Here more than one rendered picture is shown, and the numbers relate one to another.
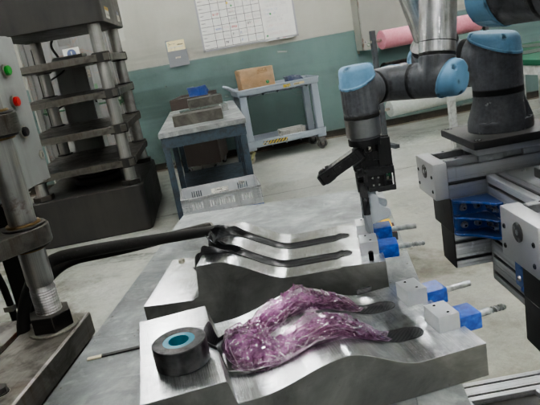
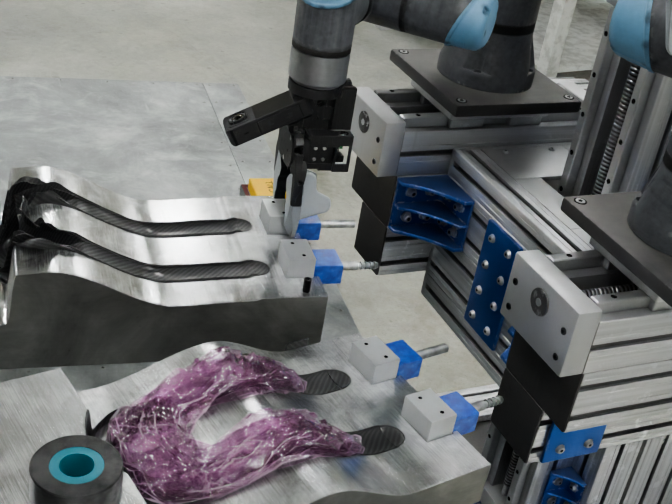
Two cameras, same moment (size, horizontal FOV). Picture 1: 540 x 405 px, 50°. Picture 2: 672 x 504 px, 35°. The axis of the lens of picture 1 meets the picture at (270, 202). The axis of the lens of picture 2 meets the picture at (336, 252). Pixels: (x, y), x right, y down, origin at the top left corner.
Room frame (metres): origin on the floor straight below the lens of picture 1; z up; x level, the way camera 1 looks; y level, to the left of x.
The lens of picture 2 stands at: (0.08, 0.32, 1.60)
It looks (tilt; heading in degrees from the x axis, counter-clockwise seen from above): 30 degrees down; 332
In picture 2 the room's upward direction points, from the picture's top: 10 degrees clockwise
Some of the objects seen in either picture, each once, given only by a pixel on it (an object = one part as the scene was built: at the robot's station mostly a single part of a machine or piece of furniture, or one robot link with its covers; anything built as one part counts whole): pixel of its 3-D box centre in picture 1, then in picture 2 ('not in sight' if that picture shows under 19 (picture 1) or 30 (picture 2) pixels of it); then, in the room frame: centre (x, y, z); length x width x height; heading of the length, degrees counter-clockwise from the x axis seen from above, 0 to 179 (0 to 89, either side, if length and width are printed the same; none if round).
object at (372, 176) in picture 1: (371, 164); (315, 123); (1.23, -0.23, 1.04); 0.09 x 0.08 x 0.12; 83
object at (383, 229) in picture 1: (386, 230); (309, 224); (1.23, -0.24, 0.89); 0.13 x 0.05 x 0.05; 83
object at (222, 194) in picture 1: (221, 195); not in sight; (4.32, 0.36, 0.28); 0.61 x 0.41 x 0.15; 94
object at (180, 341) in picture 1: (181, 350); (76, 479); (0.77, 0.17, 0.93); 0.08 x 0.08 x 0.04
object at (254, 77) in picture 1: (255, 79); not in sight; (7.08, -0.09, 0.94); 0.41 x 0.33 x 0.29; 101
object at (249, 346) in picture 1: (298, 321); (234, 415); (0.85, -0.01, 0.90); 0.26 x 0.18 x 0.08; 100
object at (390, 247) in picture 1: (392, 247); (330, 266); (1.12, -0.23, 0.89); 0.13 x 0.05 x 0.05; 83
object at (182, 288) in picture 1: (267, 263); (113, 259); (1.21, 0.03, 0.87); 0.50 x 0.26 x 0.14; 83
